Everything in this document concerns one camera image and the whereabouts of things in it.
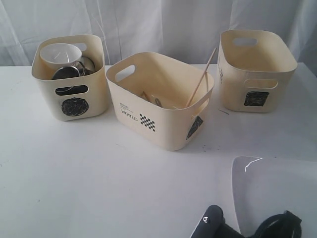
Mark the stainless steel spoon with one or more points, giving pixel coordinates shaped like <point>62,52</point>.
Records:
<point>158,103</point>

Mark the cream bin with triangle mark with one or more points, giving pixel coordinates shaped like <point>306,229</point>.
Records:
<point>172,81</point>

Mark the white plastic bowl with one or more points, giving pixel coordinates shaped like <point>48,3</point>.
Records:
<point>58,55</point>

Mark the white square plate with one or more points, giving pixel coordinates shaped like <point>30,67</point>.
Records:
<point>265,187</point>

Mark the cream bin with circle mark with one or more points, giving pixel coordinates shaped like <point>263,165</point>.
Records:
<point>92,103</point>

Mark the white backdrop curtain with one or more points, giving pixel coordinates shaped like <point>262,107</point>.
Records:
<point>187,30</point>

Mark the cream bin with square mark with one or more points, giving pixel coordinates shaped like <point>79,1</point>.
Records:
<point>254,69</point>

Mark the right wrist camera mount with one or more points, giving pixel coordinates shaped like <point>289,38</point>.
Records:
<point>213,225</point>

